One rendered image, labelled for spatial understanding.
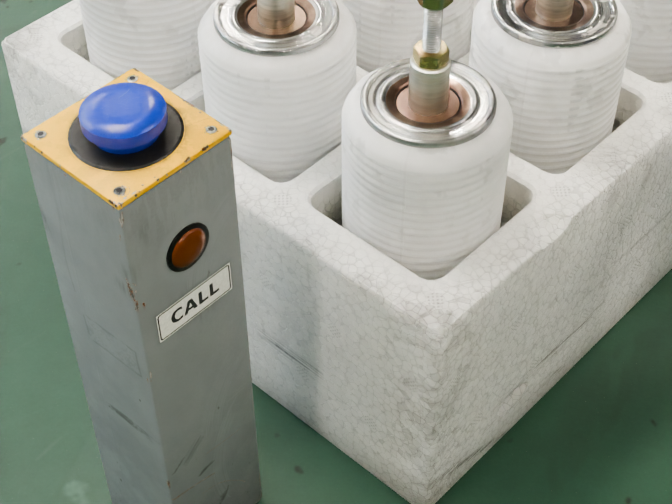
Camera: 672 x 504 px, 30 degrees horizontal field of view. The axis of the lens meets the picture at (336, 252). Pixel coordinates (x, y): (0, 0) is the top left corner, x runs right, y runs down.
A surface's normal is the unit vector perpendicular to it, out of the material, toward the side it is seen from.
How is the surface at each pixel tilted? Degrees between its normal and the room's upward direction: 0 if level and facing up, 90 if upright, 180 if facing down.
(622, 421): 0
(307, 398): 90
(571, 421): 0
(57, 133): 0
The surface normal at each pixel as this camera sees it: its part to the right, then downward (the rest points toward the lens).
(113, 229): -0.68, 0.53
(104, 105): 0.00, -0.69
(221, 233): 0.73, 0.49
